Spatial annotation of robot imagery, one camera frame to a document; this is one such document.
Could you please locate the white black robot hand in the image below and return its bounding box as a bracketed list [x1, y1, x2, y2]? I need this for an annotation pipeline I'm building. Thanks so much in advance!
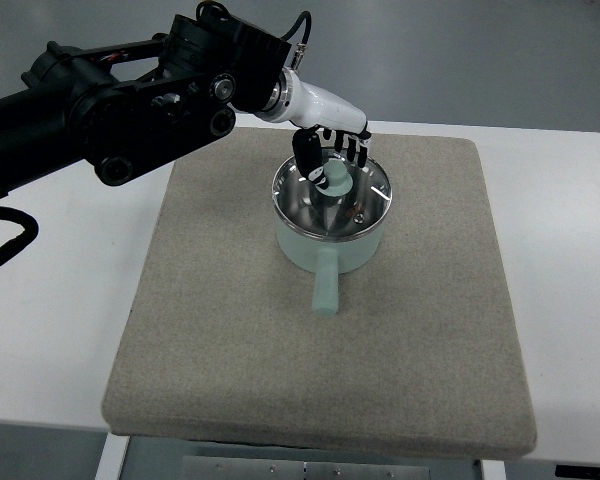
[256, 67, 371, 191]

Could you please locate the glass lid with green knob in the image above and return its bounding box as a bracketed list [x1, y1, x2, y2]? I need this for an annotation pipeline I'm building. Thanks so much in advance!
[272, 148, 392, 242]

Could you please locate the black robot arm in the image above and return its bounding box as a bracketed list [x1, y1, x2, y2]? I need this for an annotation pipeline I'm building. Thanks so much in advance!
[0, 1, 291, 267]

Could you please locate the mint green saucepan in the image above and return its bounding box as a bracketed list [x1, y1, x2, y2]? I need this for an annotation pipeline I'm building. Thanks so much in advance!
[275, 213, 386, 317]

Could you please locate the beige fabric mat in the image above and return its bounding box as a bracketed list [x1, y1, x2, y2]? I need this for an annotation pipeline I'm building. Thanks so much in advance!
[101, 128, 537, 459]

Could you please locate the metal plate under table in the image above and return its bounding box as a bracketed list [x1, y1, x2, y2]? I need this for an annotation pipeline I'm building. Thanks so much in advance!
[180, 456, 431, 480]

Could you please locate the black label strip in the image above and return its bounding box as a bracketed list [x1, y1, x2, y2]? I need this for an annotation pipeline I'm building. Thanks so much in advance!
[555, 464, 600, 480]

